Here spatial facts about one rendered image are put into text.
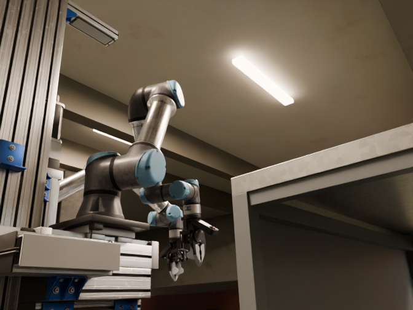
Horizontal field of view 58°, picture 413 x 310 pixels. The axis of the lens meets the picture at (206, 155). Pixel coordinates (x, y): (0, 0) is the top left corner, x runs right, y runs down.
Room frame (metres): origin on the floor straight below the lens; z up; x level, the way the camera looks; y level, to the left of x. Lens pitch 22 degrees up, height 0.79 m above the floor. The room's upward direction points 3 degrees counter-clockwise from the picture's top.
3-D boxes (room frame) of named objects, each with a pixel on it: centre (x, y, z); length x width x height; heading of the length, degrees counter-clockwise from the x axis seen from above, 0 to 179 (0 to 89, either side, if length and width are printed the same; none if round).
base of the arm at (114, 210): (1.17, 0.35, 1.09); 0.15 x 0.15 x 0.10
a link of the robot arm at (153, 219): (1.93, 0.26, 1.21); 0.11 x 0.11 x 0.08; 33
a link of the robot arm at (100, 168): (1.17, 0.34, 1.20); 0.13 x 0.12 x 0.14; 72
